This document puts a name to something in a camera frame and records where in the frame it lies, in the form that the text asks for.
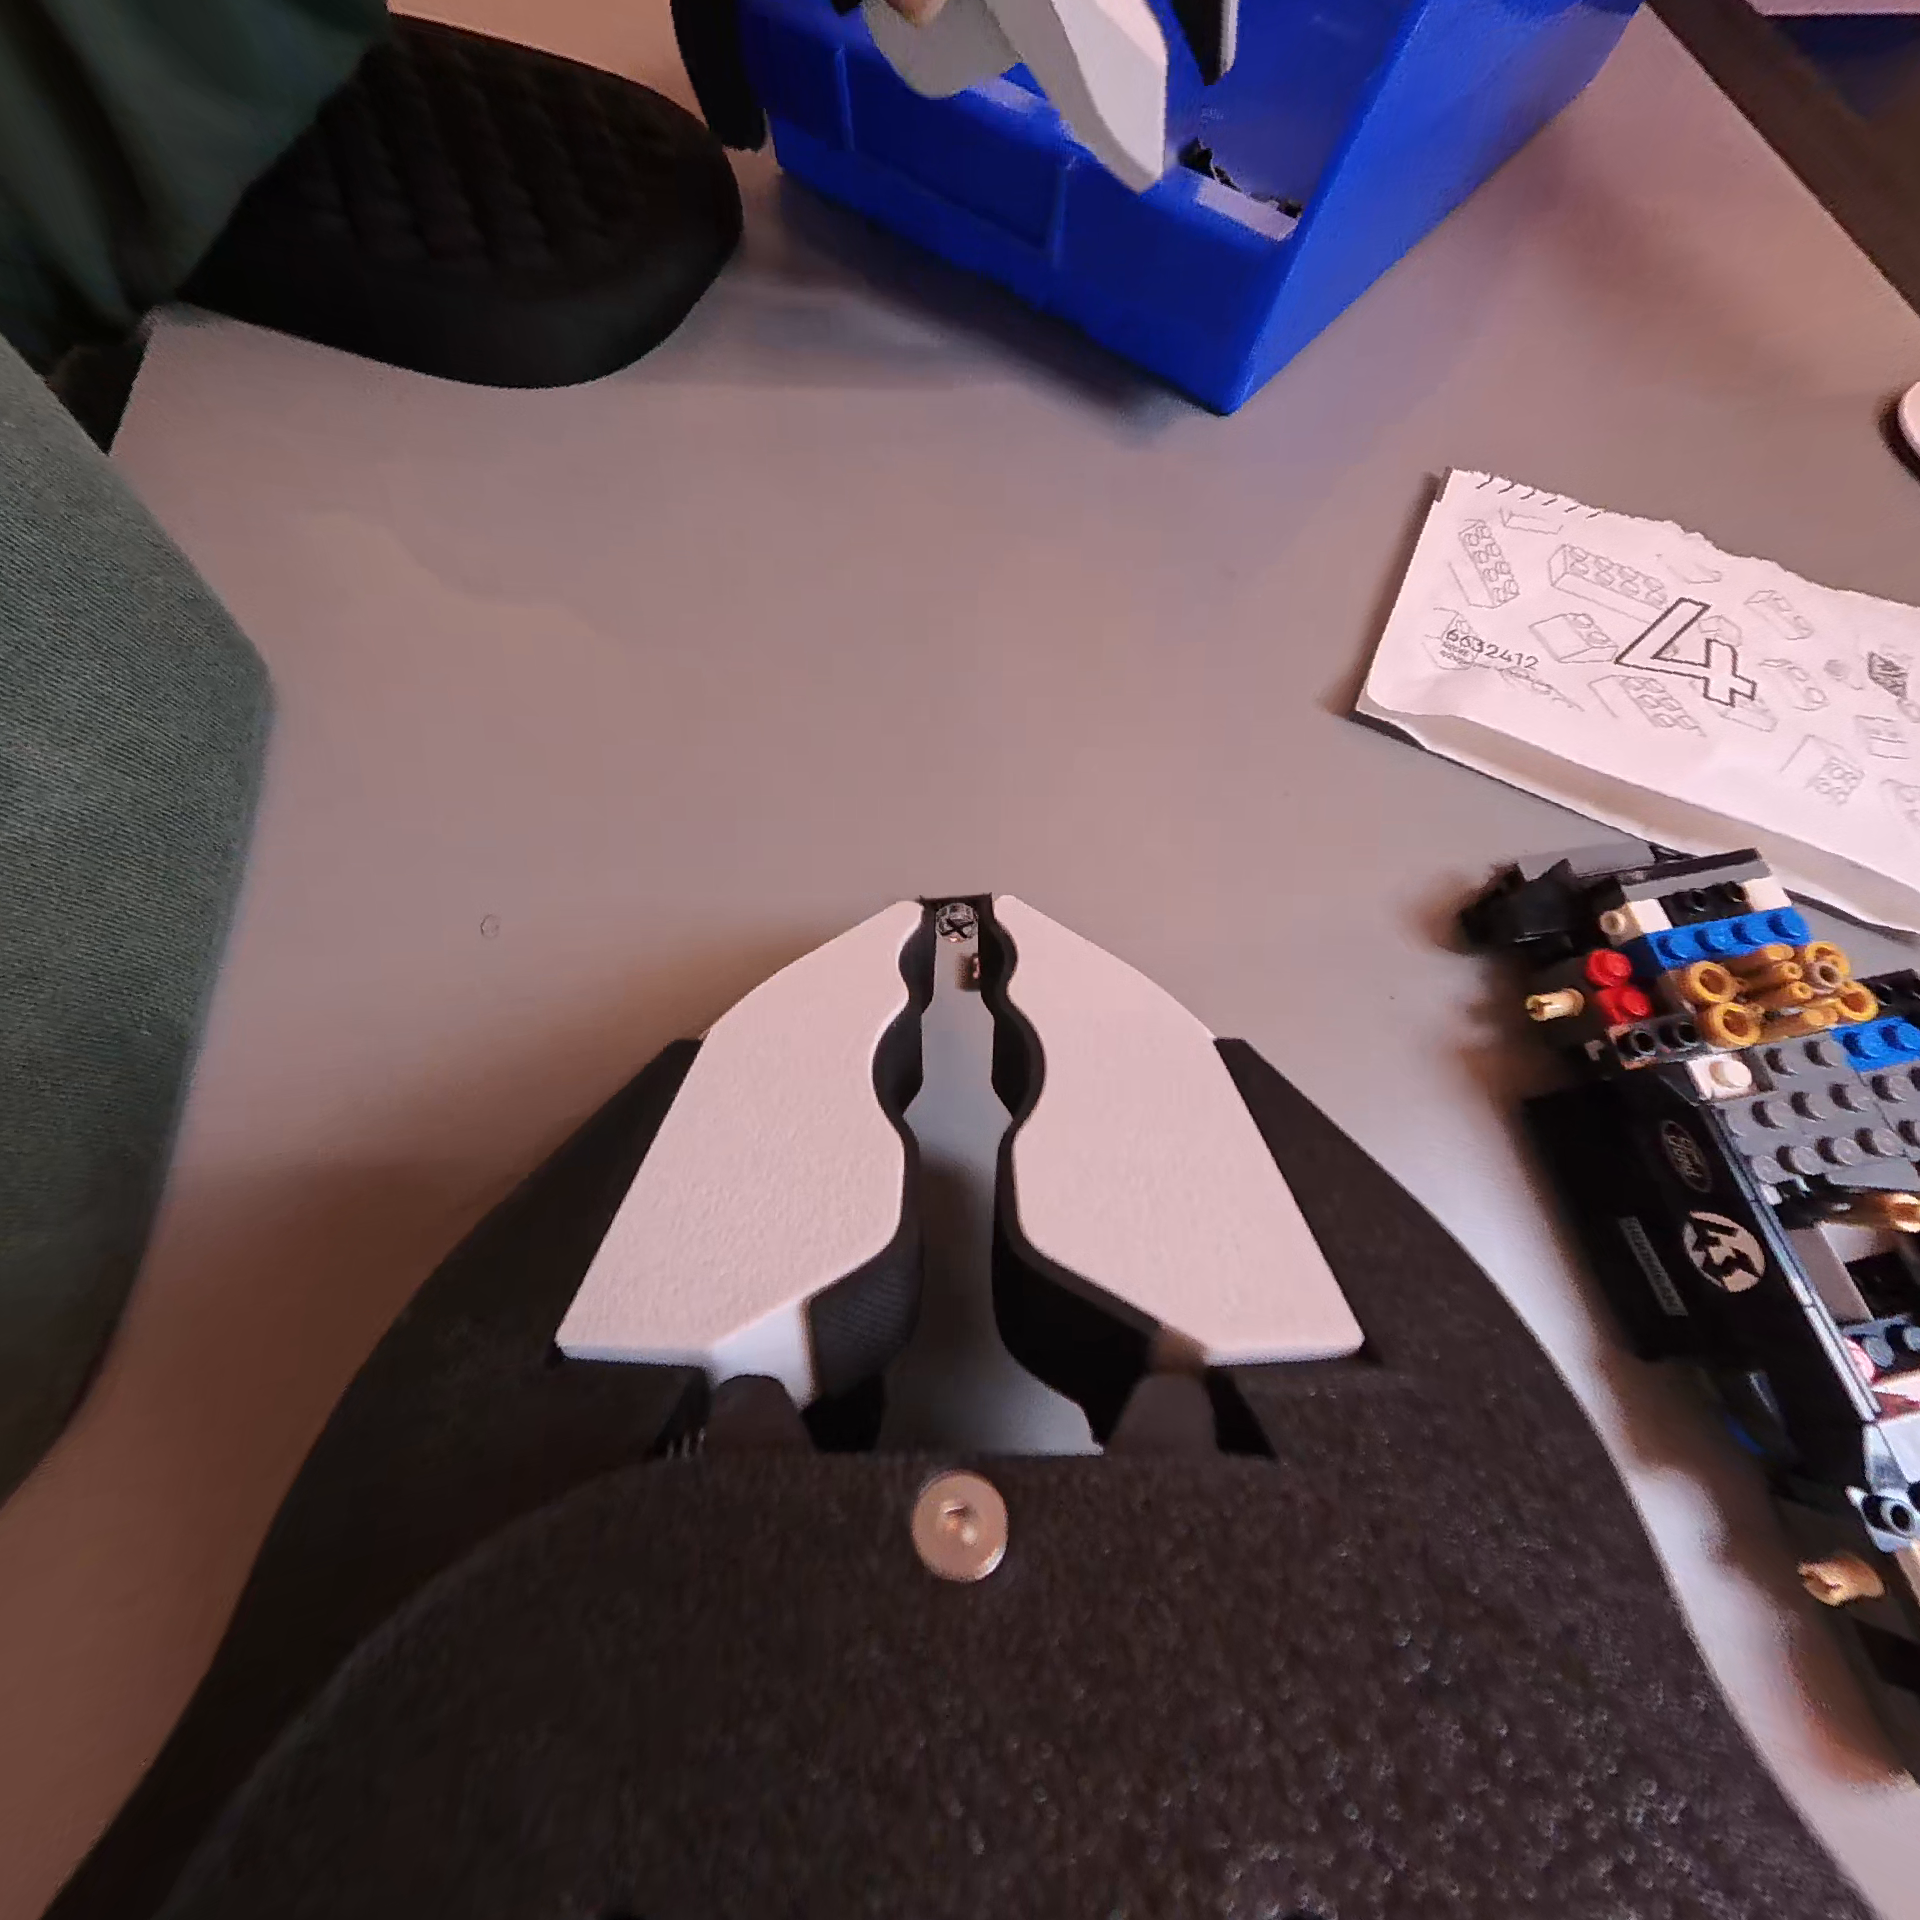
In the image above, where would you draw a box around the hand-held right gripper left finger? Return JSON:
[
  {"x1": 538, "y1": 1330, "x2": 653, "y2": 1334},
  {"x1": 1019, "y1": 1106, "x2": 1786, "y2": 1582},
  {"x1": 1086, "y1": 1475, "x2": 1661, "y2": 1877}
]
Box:
[{"x1": 557, "y1": 897, "x2": 929, "y2": 1402}]

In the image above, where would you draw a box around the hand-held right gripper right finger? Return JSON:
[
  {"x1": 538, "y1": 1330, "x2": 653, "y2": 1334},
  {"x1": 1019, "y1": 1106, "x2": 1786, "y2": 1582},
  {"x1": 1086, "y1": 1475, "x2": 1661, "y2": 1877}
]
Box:
[{"x1": 991, "y1": 897, "x2": 1370, "y2": 1444}]

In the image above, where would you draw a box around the blue plastic parts bin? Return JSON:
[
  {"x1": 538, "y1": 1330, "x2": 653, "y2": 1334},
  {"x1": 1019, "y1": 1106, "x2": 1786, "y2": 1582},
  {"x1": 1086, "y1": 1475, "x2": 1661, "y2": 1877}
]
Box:
[{"x1": 736, "y1": 0, "x2": 1645, "y2": 417}]

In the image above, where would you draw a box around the white numbered paper bag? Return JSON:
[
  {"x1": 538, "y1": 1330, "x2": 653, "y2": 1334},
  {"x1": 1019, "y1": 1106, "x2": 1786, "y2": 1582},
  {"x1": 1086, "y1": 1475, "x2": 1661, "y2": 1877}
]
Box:
[{"x1": 1354, "y1": 468, "x2": 1920, "y2": 902}]

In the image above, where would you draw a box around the person's left forearm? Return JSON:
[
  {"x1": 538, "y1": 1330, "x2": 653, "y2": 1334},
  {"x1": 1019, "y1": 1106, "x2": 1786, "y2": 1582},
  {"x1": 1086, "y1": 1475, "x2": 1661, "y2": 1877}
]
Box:
[{"x1": 0, "y1": 0, "x2": 397, "y2": 362}]

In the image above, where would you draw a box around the black lego car model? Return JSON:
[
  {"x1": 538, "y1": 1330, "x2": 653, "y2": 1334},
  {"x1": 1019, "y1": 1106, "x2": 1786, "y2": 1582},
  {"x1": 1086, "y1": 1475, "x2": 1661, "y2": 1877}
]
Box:
[{"x1": 1463, "y1": 848, "x2": 1920, "y2": 1614}]

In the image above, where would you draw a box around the pile of lego pieces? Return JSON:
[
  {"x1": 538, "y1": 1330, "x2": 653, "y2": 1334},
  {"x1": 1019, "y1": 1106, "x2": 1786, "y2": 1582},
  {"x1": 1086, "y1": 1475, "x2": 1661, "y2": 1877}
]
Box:
[{"x1": 1178, "y1": 138, "x2": 1299, "y2": 209}]

